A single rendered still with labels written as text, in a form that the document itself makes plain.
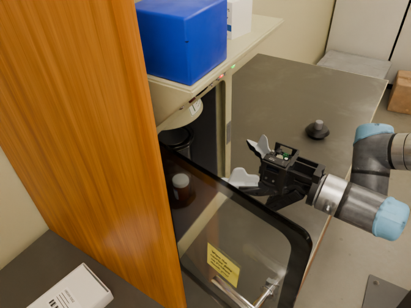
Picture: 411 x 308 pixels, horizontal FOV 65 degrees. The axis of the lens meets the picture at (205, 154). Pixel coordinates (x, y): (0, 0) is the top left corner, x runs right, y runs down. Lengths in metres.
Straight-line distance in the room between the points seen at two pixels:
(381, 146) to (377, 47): 2.95
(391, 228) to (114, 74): 0.51
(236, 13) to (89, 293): 0.70
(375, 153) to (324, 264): 1.40
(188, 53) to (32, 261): 0.79
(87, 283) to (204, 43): 0.66
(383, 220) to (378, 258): 1.57
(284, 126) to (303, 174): 0.71
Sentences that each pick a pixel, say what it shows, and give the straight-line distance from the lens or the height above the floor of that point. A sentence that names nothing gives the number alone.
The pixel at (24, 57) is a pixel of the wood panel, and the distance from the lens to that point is 0.53.
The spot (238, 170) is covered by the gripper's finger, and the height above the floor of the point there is 1.28.
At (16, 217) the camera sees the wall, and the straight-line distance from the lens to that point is 1.05.
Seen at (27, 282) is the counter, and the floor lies 0.94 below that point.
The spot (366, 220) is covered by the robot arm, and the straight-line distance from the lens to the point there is 0.65.
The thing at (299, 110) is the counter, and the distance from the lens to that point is 1.46.
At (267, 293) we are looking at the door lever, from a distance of 0.58.
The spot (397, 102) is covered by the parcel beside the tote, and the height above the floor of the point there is 0.10.
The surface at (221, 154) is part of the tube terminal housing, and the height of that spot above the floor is 1.10.
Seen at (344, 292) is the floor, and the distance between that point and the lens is 2.02.
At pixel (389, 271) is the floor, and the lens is 2.19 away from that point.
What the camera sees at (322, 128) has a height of 0.98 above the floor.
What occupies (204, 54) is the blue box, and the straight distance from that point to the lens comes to 0.45.
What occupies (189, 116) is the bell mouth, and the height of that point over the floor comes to 1.33.
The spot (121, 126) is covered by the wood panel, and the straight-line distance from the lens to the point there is 0.43.
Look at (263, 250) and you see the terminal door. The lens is 0.50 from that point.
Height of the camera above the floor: 1.72
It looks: 41 degrees down
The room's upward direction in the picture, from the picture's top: 3 degrees counter-clockwise
